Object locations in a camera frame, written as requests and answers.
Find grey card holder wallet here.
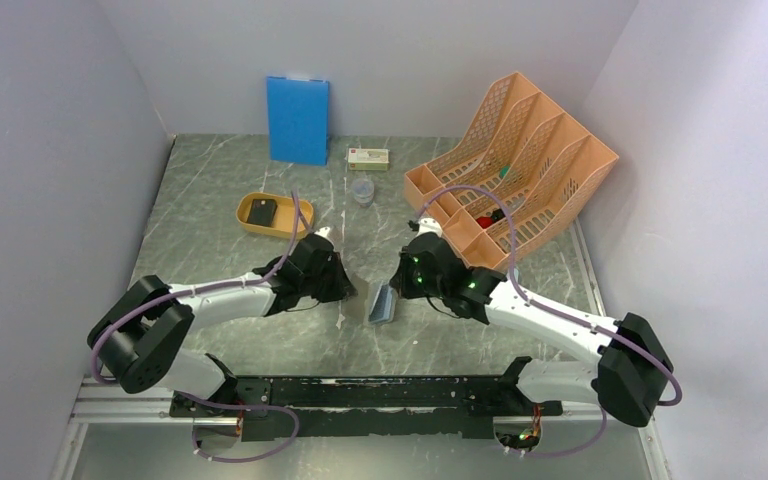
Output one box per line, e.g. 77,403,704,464
366,283,397,325

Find yellow oval tray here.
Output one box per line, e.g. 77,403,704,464
236,192,296,239

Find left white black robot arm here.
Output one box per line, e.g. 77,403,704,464
87,229,357,416

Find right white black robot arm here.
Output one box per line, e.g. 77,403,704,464
390,232,674,428

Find black credit card stack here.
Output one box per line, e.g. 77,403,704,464
245,198,278,228

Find red black object in rack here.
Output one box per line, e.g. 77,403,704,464
476,208,506,229

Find small clear plastic cup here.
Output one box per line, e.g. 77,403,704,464
350,178,375,207

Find small white red box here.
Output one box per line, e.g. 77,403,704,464
346,148,390,171

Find orange file organizer rack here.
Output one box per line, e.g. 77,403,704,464
403,72,619,271

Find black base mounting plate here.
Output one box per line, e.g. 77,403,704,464
170,375,563,442

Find blue board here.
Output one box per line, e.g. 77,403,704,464
266,76,330,166

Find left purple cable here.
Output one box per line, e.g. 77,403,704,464
88,190,309,465

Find purple cable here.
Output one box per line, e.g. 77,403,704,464
88,190,309,465
409,185,683,460

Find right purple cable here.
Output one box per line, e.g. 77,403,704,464
409,185,683,460

